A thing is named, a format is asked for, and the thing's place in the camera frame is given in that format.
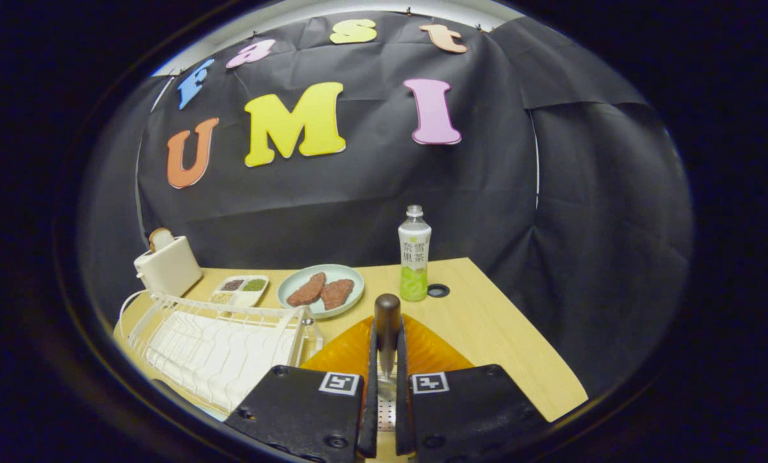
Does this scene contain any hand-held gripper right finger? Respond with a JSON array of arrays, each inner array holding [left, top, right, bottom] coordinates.
[[393, 314, 548, 462]]

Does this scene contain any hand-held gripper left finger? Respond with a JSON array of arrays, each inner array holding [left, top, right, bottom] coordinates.
[[224, 314, 379, 462]]

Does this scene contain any wooden handled spoon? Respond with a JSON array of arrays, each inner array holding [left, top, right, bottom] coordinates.
[[372, 293, 404, 386]]

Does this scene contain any white wire dish rack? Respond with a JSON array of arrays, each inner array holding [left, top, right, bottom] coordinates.
[[119, 289, 325, 415]]

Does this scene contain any pale green plate with chicken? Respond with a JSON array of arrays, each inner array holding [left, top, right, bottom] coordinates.
[[277, 264, 366, 320]]

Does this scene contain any white drip tray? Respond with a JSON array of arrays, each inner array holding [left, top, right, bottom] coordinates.
[[145, 311, 302, 412]]

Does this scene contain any fried chicken piece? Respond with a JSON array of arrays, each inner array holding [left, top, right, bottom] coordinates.
[[286, 272, 327, 307], [320, 278, 355, 311]]

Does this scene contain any white divided tray with beans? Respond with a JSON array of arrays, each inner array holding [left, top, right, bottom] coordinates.
[[209, 275, 270, 308]]

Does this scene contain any green tea bottle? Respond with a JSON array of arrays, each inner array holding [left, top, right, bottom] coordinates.
[[398, 204, 433, 303]]

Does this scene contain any cream toaster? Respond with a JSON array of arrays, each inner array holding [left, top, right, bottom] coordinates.
[[133, 235, 203, 298]]

